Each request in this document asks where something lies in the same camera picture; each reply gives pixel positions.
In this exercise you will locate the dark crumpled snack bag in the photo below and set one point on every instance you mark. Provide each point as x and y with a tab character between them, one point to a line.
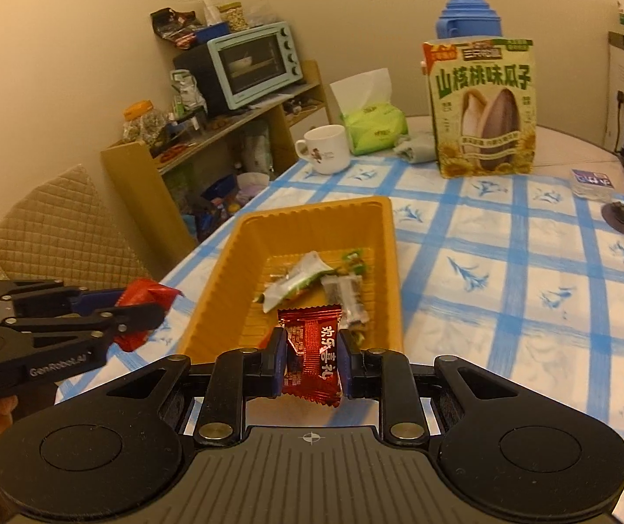
172	24

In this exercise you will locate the white mug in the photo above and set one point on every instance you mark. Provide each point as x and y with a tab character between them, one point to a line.
331	150

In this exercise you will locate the white bag in shelf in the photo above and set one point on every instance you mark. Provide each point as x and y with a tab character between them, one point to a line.
258	147

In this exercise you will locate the yellow plastic tray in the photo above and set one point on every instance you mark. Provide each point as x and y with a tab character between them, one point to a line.
301	224

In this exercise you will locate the blue checked tablecloth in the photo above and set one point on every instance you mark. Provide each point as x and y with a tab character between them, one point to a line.
508	295

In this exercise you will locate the bright red snack packet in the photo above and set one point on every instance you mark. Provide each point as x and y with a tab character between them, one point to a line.
148	292

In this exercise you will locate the red item on shelf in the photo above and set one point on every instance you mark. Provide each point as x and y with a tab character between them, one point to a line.
171	152

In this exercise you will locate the blue packets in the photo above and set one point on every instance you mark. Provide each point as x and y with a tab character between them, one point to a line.
213	204

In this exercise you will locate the wooden shelf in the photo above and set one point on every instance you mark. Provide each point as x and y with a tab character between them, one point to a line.
126	185

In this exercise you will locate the light blue toaster oven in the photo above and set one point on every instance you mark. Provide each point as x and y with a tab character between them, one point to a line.
246	65

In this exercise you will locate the white cup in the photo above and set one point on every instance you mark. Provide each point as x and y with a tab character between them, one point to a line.
253	186

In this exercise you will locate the sunflower seed bag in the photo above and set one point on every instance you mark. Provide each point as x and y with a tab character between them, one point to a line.
481	120

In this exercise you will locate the jar of nuts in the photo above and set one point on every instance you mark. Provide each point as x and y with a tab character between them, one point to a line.
234	17

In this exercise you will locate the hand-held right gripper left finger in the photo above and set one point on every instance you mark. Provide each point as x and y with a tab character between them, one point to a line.
278	363

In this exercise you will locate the blue thermos flask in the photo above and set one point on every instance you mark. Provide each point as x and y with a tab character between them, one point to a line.
470	11

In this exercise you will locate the green tissue pack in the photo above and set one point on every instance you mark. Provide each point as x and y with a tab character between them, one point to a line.
374	128

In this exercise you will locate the blue box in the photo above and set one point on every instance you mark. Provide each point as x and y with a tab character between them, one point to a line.
211	31

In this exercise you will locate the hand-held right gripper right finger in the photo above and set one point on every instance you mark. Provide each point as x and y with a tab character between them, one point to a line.
347	365

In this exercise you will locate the small clear plastic box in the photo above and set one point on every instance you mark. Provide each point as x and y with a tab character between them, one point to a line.
593	181

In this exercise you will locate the white plastic bag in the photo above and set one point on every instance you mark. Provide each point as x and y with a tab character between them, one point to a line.
212	10

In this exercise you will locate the white green snack packet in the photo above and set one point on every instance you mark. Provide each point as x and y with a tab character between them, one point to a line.
295	284

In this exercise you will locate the dark red candy packet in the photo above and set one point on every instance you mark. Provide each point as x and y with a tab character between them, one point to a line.
312	355

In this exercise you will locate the orange lid plastic jar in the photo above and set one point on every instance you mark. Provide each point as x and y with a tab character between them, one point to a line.
142	125

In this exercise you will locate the grey crumpled cloth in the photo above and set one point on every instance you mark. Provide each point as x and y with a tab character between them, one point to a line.
415	148

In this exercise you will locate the dark clear snack packet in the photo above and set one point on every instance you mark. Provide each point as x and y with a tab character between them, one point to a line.
344	295

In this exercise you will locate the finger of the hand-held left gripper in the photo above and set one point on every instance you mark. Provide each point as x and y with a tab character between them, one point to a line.
137	314
99	299

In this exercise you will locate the green white bag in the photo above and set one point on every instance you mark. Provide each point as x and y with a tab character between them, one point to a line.
187	93

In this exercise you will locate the black box on shelf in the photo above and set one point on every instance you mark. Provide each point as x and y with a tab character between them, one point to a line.
186	123

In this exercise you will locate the beige quilted chair cushion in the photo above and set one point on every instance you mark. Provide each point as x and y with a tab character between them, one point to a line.
55	229

